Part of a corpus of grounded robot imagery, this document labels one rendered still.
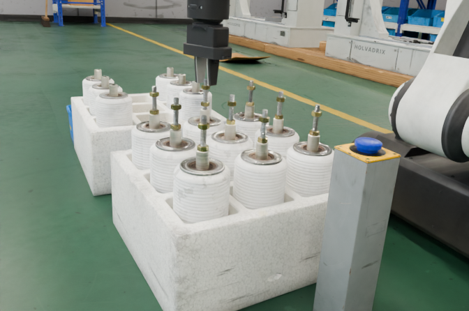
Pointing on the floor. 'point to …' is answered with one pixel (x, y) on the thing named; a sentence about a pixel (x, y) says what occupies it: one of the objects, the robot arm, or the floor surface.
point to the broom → (46, 2)
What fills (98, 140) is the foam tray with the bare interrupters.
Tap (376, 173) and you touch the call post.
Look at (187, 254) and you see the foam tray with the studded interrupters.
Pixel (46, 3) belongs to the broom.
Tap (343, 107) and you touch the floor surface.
